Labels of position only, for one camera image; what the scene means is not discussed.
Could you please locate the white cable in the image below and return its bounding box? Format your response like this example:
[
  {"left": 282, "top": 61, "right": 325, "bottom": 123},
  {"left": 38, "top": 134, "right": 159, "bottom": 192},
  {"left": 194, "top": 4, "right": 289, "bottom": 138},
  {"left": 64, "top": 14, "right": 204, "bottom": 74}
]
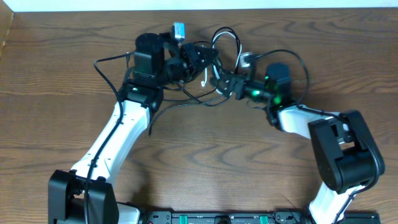
[{"left": 200, "top": 30, "right": 243, "bottom": 94}]

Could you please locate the thin black cable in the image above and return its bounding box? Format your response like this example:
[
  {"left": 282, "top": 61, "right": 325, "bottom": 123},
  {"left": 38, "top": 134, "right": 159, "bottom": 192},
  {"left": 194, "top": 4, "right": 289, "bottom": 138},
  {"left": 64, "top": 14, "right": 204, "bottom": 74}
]
[{"left": 147, "top": 40, "right": 249, "bottom": 138}]

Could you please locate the thick black cable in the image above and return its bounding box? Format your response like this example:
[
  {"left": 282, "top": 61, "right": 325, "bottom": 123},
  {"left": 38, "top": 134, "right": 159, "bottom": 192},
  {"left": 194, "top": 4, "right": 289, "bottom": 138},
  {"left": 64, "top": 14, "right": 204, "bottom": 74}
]
[{"left": 192, "top": 26, "right": 243, "bottom": 94}]

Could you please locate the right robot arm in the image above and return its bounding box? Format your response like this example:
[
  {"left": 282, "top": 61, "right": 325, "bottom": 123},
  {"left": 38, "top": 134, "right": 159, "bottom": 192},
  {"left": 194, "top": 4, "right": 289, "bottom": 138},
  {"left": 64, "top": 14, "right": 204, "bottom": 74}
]
[{"left": 210, "top": 63, "right": 385, "bottom": 223}]

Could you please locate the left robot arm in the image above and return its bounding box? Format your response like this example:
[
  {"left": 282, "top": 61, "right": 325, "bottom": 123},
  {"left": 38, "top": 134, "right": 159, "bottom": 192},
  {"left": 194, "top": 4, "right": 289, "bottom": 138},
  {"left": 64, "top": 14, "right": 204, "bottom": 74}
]
[{"left": 48, "top": 32, "right": 218, "bottom": 223}]

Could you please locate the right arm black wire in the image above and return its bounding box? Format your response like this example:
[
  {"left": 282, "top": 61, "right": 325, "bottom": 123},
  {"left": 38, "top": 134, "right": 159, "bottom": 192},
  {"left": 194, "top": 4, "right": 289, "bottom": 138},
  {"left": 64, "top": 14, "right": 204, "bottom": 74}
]
[{"left": 248, "top": 49, "right": 385, "bottom": 224}]

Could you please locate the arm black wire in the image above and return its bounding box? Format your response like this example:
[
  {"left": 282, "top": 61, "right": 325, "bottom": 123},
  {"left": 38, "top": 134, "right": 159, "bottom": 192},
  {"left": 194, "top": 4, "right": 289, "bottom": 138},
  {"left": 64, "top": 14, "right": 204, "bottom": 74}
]
[
  {"left": 83, "top": 52, "right": 137, "bottom": 224},
  {"left": 248, "top": 49, "right": 385, "bottom": 224}
]

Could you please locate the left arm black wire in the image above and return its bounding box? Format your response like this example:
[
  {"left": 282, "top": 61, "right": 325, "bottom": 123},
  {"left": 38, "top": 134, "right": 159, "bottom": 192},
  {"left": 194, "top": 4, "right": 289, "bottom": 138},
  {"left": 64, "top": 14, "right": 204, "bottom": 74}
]
[{"left": 83, "top": 52, "right": 137, "bottom": 224}]

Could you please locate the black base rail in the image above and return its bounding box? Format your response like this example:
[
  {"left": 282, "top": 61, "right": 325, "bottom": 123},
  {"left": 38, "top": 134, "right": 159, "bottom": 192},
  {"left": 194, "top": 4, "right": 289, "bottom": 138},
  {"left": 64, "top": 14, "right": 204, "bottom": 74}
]
[{"left": 136, "top": 205, "right": 382, "bottom": 224}]

